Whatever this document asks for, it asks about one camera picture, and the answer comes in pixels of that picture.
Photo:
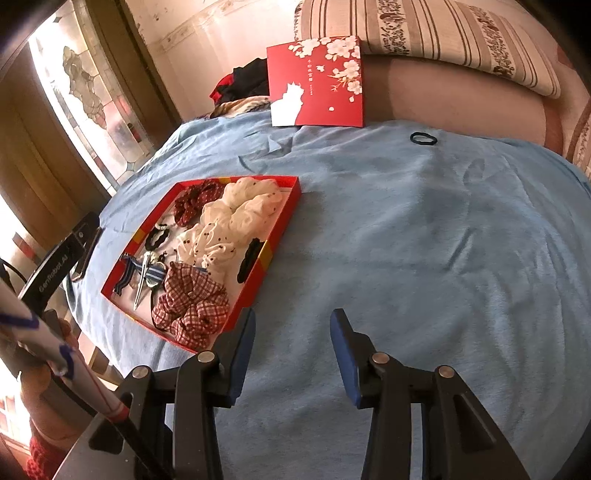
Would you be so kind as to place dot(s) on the red floral box lid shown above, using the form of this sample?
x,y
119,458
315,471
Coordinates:
x,y
318,92

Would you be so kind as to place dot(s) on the wooden door frame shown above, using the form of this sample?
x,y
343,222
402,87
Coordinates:
x,y
138,69

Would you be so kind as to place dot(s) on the striped floral cushion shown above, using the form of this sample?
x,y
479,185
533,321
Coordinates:
x,y
438,27
582,147

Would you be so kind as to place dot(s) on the white cherry print scrunchie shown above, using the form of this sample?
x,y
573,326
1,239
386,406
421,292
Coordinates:
x,y
207,244

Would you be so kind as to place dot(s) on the red polka dot scrunchie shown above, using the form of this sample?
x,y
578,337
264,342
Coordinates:
x,y
189,203

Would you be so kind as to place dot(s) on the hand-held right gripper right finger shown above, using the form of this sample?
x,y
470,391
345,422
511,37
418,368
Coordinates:
x,y
344,360

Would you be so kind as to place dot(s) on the striped bow hair clip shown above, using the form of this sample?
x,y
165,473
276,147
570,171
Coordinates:
x,y
127,272

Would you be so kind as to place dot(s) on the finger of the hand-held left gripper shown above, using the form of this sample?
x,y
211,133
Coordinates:
x,y
87,230

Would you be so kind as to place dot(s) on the red cardboard box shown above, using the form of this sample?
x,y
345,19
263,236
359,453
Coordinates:
x,y
279,217

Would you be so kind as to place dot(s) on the pink sofa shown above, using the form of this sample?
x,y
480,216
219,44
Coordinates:
x,y
438,92

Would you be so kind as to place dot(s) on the red plaid scrunchie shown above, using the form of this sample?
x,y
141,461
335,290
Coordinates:
x,y
194,300

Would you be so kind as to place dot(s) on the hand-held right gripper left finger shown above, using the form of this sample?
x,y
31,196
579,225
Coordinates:
x,y
242,350

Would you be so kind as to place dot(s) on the cream organza scrunchie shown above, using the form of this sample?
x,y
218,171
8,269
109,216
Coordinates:
x,y
249,203

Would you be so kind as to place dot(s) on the dark clothing pile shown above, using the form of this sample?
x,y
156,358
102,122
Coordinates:
x,y
244,78

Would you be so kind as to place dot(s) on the person's left hand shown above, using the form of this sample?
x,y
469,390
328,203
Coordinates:
x,y
34,387

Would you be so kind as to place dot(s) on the blue blanket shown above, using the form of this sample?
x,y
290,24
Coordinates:
x,y
392,230

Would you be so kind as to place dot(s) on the stained glass door panel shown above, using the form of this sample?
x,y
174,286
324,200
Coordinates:
x,y
83,83

